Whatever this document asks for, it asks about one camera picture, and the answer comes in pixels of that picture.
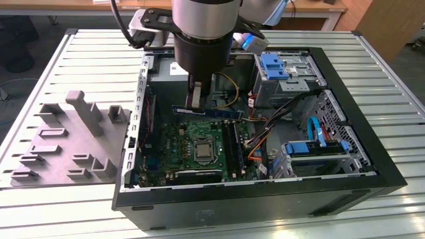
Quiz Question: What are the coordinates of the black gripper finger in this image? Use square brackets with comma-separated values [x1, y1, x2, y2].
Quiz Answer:
[185, 81, 209, 116]
[201, 73, 214, 112]

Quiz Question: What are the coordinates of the blue RAM stick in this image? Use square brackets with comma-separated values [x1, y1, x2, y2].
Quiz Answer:
[172, 105, 241, 120]

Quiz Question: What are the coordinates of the grey power supply unit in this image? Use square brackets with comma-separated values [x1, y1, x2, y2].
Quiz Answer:
[148, 56, 216, 120]

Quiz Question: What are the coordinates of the green motherboard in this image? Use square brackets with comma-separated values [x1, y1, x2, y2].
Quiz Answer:
[138, 119, 266, 187]

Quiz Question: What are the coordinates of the CPU socket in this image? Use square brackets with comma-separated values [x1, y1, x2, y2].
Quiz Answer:
[190, 136, 217, 167]

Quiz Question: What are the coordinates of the silver CPU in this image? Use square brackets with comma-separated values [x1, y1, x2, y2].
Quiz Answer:
[194, 143, 213, 160]

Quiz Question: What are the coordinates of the blue plastic drive carrier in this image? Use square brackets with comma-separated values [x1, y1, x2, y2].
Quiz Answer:
[260, 53, 286, 80]

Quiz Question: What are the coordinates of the metal optical drive cage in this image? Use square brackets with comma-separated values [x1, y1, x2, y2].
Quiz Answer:
[253, 53, 328, 108]

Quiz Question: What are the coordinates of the black graphics card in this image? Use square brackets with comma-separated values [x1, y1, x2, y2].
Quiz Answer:
[172, 169, 224, 185]

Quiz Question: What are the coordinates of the hard disk in blue carrier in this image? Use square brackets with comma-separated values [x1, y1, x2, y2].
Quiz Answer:
[285, 140, 349, 157]

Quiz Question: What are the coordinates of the grey parts rack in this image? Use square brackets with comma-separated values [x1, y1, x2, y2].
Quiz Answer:
[9, 90, 133, 187]

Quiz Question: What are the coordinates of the black open PC case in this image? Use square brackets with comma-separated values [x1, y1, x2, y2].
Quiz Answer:
[110, 46, 409, 231]

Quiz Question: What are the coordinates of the metal disk bay cage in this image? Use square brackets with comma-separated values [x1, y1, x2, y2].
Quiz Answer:
[270, 149, 378, 179]

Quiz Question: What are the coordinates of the black bin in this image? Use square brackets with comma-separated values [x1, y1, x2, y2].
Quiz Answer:
[0, 14, 40, 73]

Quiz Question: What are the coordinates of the wooden cabinet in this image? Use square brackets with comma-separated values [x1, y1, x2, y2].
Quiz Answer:
[334, 0, 425, 64]

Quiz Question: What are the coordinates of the yellow wire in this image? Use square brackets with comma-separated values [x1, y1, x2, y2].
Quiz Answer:
[213, 72, 240, 109]

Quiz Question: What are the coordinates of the small silver wrist camera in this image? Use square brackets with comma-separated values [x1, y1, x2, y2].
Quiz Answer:
[232, 23, 269, 53]

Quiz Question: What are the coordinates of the silver camera with black bracket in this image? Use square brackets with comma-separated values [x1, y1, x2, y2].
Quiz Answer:
[128, 7, 176, 49]

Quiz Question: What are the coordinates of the black cable bundle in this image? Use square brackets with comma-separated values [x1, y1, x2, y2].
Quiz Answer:
[245, 90, 324, 147]

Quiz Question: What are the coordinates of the orange wire bundle white connector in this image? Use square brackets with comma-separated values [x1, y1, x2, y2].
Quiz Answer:
[246, 139, 268, 162]

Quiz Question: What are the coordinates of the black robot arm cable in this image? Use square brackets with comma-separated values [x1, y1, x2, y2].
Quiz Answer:
[110, 0, 141, 48]

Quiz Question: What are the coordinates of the blue data cable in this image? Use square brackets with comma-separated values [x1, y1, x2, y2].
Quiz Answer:
[306, 116, 328, 146]

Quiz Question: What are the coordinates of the wooden desk white frame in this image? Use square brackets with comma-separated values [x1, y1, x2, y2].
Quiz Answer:
[0, 0, 348, 32]

